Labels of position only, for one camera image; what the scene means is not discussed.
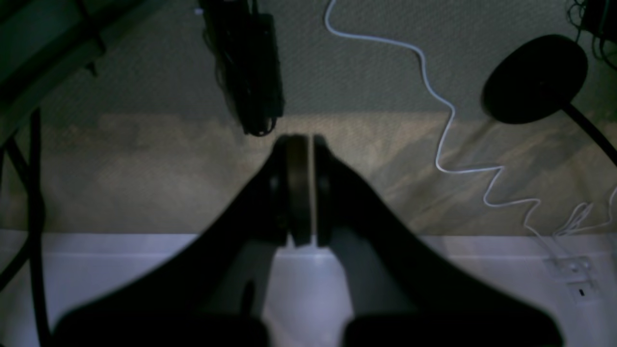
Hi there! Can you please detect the white cable on floor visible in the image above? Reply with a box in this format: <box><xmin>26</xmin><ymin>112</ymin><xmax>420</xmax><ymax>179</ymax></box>
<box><xmin>324</xmin><ymin>0</ymin><xmax>617</xmax><ymax>241</ymax></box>

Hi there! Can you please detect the black round lamp base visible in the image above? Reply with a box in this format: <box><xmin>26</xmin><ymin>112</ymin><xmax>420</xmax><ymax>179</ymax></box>
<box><xmin>481</xmin><ymin>34</ymin><xmax>589</xmax><ymax>125</ymax></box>

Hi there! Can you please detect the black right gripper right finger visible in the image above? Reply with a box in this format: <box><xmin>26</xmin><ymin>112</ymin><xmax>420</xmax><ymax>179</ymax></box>
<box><xmin>313</xmin><ymin>135</ymin><xmax>564</xmax><ymax>347</ymax></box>

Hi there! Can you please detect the black cable at left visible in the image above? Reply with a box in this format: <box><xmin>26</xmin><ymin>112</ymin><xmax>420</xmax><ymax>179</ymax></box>
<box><xmin>0</xmin><ymin>108</ymin><xmax>51</xmax><ymax>347</ymax></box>

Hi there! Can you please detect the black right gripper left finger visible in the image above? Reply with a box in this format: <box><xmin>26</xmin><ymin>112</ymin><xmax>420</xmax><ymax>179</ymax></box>
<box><xmin>53</xmin><ymin>135</ymin><xmax>309</xmax><ymax>347</ymax></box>

